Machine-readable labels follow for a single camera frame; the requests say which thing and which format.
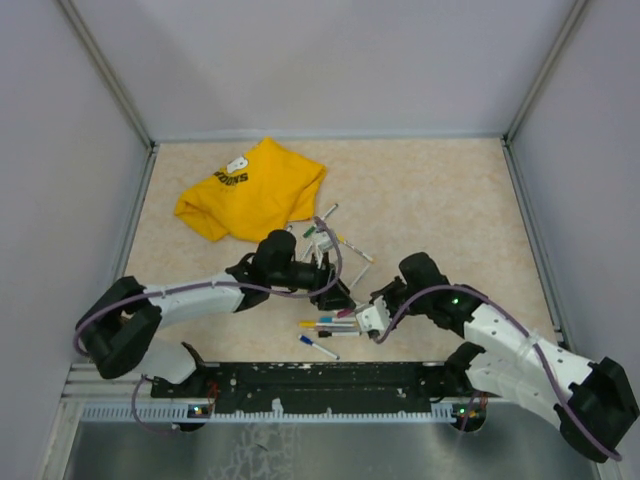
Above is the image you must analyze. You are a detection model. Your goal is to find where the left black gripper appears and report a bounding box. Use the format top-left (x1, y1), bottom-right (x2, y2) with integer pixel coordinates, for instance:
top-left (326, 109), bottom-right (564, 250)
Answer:
top-left (270, 251), bottom-right (356, 312)

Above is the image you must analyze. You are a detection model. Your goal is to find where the yellow cap rainbow marker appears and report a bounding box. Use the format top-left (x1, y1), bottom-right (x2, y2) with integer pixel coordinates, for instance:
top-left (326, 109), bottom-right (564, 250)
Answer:
top-left (337, 235), bottom-right (376, 264)

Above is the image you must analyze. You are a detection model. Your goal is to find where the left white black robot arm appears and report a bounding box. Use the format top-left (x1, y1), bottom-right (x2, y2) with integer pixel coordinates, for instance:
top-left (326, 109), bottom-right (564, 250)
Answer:
top-left (73, 230), bottom-right (355, 397)

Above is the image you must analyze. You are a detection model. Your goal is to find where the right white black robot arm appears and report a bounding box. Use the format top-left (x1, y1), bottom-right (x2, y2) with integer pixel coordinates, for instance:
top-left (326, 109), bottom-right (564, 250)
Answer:
top-left (356, 252), bottom-right (639, 463)

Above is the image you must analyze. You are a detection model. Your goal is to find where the cyan cap marker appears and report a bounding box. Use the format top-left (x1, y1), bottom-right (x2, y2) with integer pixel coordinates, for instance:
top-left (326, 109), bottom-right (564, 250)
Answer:
top-left (318, 316), bottom-right (356, 324)

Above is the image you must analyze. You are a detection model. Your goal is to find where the black cap marker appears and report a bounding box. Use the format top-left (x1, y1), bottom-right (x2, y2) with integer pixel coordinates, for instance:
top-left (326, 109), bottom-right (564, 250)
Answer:
top-left (317, 330), bottom-right (361, 338)

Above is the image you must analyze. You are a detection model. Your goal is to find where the yellow cap silver marker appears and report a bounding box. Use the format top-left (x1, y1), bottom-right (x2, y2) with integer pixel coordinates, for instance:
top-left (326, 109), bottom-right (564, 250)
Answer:
top-left (298, 321), bottom-right (357, 330)

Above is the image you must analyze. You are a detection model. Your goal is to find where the blue cap whiteboard marker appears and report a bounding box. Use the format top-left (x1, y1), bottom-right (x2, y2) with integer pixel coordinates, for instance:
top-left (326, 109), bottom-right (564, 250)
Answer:
top-left (298, 334), bottom-right (340, 361)

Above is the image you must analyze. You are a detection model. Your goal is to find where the green cap marker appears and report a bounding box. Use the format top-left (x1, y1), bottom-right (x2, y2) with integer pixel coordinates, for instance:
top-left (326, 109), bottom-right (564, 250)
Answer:
top-left (302, 203), bottom-right (339, 239)

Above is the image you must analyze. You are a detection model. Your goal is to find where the yellow printed t-shirt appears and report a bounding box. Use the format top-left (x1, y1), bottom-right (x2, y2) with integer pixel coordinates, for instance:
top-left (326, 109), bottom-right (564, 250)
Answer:
top-left (174, 137), bottom-right (327, 243)

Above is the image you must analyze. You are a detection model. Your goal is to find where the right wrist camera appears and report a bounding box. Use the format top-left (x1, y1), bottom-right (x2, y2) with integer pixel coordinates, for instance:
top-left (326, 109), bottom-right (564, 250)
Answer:
top-left (354, 296), bottom-right (392, 339)

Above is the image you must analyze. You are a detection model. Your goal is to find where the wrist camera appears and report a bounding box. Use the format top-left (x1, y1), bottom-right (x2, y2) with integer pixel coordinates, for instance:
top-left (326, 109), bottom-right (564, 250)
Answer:
top-left (354, 296), bottom-right (392, 339)
top-left (302, 230), bottom-right (339, 263)

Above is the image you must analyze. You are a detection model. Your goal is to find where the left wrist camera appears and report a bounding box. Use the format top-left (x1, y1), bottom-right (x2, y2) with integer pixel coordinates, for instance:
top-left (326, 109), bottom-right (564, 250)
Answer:
top-left (302, 230), bottom-right (339, 263)

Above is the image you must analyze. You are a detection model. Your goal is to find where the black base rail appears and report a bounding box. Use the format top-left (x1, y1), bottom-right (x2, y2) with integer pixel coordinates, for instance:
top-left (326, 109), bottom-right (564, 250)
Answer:
top-left (151, 346), bottom-right (491, 432)

